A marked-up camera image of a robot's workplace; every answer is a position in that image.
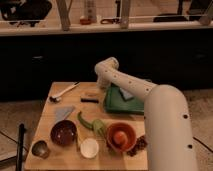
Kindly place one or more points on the wooden black felt eraser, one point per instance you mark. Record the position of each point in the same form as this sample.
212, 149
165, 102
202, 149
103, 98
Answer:
89, 97

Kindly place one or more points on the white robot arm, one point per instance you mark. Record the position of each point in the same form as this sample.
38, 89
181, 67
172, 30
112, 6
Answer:
167, 119

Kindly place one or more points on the orange bowl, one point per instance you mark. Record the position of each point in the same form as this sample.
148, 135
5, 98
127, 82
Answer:
131, 136

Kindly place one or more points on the purple bowl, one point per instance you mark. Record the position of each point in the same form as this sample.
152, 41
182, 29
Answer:
63, 133

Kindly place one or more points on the white small bowl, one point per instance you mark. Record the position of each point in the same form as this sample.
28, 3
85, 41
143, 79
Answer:
89, 148

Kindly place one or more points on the green plastic tray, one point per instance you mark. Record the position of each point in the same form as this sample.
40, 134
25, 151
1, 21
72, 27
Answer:
114, 102

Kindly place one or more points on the light green leafy vegetable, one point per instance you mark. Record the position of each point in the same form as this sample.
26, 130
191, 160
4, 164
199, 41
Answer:
99, 127

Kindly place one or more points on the green chili pepper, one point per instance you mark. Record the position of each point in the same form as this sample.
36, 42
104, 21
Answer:
85, 123

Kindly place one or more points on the orange fruit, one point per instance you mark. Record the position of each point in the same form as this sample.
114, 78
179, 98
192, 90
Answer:
120, 137

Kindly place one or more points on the grey triangular cloth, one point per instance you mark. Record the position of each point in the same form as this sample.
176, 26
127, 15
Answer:
62, 113

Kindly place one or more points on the red object on ledge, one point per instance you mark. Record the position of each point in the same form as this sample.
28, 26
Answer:
84, 21

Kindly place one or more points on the white bottle on ledge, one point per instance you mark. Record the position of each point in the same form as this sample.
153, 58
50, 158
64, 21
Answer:
90, 10

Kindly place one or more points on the small metal cup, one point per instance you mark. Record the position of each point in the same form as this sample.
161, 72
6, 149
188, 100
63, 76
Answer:
40, 149

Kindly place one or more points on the black pole at left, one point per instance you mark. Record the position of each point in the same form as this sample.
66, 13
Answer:
19, 156

